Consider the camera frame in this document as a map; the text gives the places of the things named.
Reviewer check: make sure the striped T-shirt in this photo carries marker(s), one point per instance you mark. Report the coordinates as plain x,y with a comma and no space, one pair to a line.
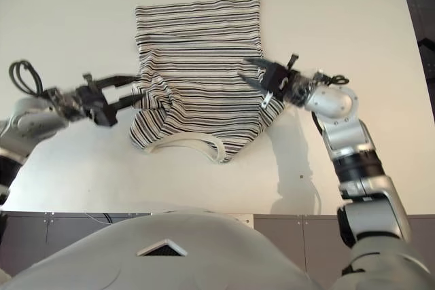
200,76

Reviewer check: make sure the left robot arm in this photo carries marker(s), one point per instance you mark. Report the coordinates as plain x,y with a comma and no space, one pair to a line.
30,123

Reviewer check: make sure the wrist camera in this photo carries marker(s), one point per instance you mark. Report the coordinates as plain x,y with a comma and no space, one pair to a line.
103,111
276,79

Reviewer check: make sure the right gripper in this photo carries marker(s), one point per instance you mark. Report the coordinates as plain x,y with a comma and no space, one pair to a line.
294,88

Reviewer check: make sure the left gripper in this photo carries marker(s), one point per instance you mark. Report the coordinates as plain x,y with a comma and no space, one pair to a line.
73,103

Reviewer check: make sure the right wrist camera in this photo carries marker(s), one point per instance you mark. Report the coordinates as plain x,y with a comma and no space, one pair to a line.
276,79

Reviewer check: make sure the robot body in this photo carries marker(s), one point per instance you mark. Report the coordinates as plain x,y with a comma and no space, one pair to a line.
163,259

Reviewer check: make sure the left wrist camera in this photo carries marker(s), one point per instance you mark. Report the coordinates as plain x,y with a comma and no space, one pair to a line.
103,111

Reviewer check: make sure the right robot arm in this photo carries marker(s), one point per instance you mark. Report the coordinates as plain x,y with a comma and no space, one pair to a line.
350,133

